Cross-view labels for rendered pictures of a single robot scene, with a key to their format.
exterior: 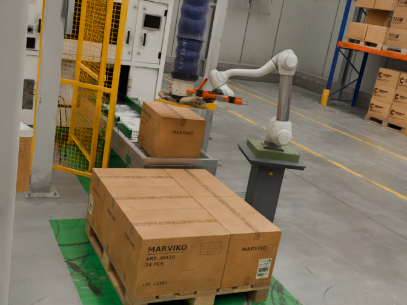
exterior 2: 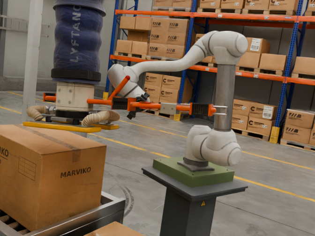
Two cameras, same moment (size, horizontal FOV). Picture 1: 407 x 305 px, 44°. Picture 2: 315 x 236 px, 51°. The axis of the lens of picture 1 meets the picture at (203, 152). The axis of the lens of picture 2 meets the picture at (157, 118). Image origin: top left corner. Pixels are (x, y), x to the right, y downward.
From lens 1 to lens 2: 2.75 m
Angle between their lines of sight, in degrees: 28
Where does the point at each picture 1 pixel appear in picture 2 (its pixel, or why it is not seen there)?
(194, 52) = (94, 32)
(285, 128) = (233, 141)
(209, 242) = not seen: outside the picture
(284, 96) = (228, 95)
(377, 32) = (140, 46)
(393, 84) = (158, 84)
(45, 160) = not seen: outside the picture
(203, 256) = not seen: outside the picture
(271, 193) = (203, 230)
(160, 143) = (42, 201)
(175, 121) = (63, 157)
